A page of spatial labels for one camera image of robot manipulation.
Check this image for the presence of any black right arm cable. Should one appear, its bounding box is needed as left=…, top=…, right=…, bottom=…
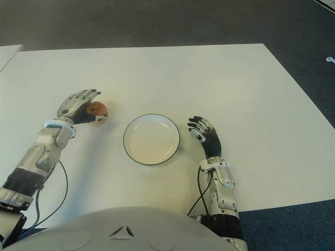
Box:
left=187, top=167, right=213, bottom=216

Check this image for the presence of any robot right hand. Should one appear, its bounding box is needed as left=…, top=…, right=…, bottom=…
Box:
left=187, top=116, right=225, bottom=159

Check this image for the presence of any white plate with black rim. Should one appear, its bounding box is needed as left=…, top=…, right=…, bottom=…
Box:
left=123, top=113, right=181, bottom=166

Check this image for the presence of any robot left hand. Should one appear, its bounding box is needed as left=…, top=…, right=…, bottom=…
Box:
left=57, top=89, right=109, bottom=126

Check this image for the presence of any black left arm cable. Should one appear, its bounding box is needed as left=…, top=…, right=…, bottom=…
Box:
left=22, top=159, right=69, bottom=231

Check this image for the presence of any red yellow apple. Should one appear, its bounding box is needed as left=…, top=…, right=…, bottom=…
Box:
left=86, top=101, right=109, bottom=126

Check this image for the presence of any grey robot torso shell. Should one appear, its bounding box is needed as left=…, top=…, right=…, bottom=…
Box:
left=2, top=206, right=238, bottom=251

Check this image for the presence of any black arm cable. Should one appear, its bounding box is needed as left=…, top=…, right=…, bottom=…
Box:
left=187, top=167, right=213, bottom=216
left=22, top=159, right=69, bottom=231

